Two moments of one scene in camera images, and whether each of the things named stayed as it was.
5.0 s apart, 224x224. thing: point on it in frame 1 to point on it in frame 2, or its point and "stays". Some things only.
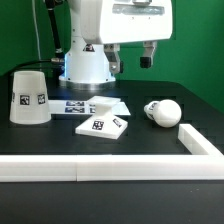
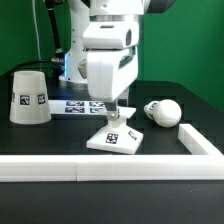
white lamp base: x=104 y=124 to x=118 y=137
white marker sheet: x=83 y=107 stays
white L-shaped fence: x=204 y=163 stays
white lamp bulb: x=166 y=113 stays
